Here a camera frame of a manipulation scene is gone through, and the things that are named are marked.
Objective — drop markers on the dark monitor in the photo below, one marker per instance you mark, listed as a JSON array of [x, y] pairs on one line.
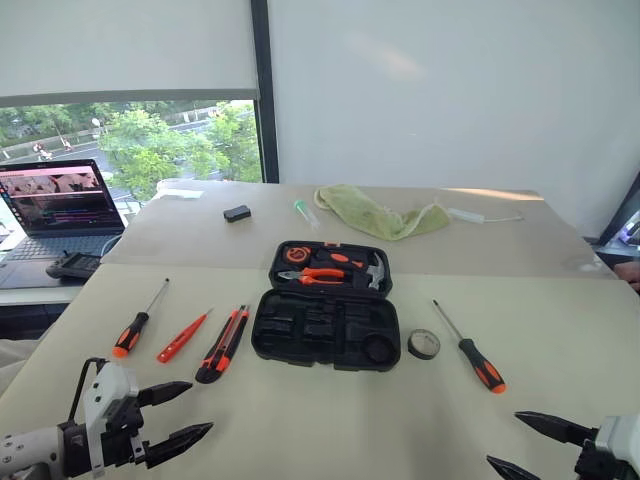
[[622, 215]]

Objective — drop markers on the open laptop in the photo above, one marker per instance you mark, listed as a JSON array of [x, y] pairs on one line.
[[60, 200]]

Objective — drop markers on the orange black tape measure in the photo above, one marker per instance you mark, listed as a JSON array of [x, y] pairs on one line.
[[296, 255]]

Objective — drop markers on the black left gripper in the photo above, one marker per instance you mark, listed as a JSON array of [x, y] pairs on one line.
[[117, 435]]

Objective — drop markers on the orange voltage tester pen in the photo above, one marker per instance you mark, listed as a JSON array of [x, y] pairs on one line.
[[177, 342]]

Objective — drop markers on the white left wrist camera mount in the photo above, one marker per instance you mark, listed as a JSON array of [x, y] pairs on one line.
[[107, 382]]

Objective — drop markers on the black orange screwdriver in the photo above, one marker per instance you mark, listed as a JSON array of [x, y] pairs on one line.
[[477, 360], [131, 332]]

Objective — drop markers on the white paper sheet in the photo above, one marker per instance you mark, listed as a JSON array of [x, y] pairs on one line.
[[182, 192]]

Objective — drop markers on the white side desk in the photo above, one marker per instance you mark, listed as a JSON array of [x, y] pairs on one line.
[[35, 296]]

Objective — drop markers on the small black box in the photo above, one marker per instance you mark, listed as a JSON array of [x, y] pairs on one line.
[[237, 213]]

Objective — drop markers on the dark window frame post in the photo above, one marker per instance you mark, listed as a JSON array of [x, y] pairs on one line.
[[264, 90]]

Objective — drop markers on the black electrical tape roll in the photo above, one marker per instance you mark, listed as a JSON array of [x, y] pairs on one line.
[[412, 345]]

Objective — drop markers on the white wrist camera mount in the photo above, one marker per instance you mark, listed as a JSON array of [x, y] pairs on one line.
[[107, 382], [622, 435]]

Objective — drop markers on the green towel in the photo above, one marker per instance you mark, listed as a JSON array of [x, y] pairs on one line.
[[370, 212]]

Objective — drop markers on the black tool case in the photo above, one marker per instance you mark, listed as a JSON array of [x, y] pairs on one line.
[[300, 340]]

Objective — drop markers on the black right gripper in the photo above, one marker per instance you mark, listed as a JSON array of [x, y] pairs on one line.
[[597, 465]]

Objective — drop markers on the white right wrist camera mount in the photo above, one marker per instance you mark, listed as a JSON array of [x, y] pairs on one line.
[[622, 435]]

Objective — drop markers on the black handheld controller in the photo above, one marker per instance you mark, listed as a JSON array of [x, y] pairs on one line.
[[75, 265]]

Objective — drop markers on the clear tube green cap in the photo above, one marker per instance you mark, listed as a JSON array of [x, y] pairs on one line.
[[306, 212]]

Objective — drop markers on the white roller blind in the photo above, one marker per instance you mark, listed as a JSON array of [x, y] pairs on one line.
[[125, 45]]

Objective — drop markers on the black orange utility knife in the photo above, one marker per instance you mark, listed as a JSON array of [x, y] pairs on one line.
[[222, 345]]

